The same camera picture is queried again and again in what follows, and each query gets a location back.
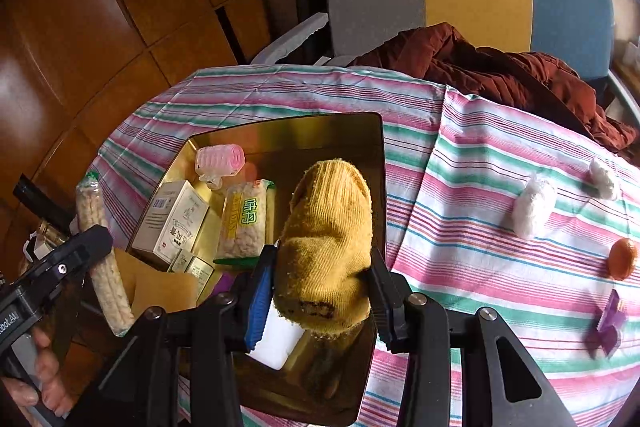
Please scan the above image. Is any white foam block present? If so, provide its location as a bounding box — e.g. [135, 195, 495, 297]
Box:
[248, 303, 304, 371]

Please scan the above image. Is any purple snack packet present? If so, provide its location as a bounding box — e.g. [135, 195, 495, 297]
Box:
[585, 289, 627, 359]

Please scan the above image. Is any yellow knitted sock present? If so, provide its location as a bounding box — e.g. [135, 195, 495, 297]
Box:
[273, 159, 373, 336]

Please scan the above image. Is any person's left hand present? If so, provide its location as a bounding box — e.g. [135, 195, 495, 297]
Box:
[1, 326, 74, 427]

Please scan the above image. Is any yellow sponge in tin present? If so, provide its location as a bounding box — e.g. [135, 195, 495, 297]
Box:
[114, 248, 198, 319]

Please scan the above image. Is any green white small box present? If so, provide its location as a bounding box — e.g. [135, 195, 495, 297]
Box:
[168, 249, 214, 299]

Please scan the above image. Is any long rice cracker packet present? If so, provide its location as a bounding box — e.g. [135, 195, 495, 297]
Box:
[74, 171, 137, 338]

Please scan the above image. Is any white cream carton box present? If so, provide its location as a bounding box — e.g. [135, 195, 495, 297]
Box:
[131, 180, 208, 265]

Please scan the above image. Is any striped pink green bedsheet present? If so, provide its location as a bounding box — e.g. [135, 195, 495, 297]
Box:
[92, 65, 639, 426]

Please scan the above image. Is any rice cracker snack packet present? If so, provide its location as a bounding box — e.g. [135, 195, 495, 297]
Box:
[214, 179, 276, 265]

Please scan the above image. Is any crumpled white plastic wrap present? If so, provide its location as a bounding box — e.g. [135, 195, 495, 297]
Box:
[512, 174, 556, 239]

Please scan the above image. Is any gold metal tin box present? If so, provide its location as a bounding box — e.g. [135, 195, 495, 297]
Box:
[160, 113, 386, 426]

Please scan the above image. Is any orange tangerine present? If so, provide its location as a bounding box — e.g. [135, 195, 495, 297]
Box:
[606, 237, 639, 281]

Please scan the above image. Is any crumpled white tissue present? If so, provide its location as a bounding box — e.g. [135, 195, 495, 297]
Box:
[589, 157, 620, 200]

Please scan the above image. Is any rust brown quilted jacket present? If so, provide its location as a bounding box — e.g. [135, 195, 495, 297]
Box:
[352, 23, 639, 155]

